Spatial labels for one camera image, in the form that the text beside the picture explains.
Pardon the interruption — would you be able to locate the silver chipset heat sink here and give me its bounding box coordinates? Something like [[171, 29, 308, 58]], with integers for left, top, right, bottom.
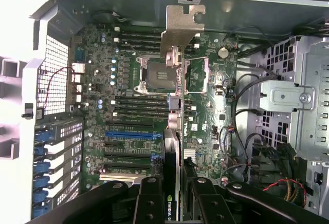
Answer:
[[184, 148, 198, 161]]

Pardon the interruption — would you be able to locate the blue expansion slot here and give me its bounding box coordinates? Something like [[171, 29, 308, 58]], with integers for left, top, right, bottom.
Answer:
[[104, 130, 158, 140]]

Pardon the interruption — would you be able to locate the black expansion slot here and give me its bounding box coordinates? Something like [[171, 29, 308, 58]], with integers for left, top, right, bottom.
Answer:
[[105, 120, 154, 130]]

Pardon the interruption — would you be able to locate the black RAM slot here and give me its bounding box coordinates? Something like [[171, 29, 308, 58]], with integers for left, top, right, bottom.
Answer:
[[110, 101, 170, 109], [114, 29, 201, 37], [110, 107, 170, 115], [110, 114, 170, 121], [114, 35, 201, 43], [114, 42, 201, 49], [114, 47, 201, 55], [110, 96, 170, 103]]

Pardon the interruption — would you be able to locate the metal socket cover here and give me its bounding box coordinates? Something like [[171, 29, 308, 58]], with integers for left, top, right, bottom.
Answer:
[[184, 57, 214, 96]]

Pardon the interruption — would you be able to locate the CPU socket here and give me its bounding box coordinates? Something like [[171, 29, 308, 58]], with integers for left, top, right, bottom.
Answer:
[[135, 55, 186, 95]]

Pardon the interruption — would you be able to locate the round coin battery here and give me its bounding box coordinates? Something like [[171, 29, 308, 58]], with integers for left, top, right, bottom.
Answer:
[[217, 47, 230, 59]]

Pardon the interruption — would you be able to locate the green motherboard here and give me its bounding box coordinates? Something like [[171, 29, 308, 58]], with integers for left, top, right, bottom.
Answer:
[[69, 25, 240, 191]]

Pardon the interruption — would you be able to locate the metal disk bay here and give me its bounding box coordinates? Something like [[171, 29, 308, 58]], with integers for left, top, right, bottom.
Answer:
[[259, 35, 329, 163]]

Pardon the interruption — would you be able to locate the open PC case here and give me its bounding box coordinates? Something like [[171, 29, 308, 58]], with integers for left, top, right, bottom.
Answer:
[[19, 0, 329, 224]]

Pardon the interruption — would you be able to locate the yellow wire bundle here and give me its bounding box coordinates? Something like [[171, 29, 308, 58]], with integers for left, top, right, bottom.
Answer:
[[283, 179, 307, 204]]

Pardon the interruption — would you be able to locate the thin red wire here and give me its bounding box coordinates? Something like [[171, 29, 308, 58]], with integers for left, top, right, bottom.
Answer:
[[42, 66, 78, 109]]

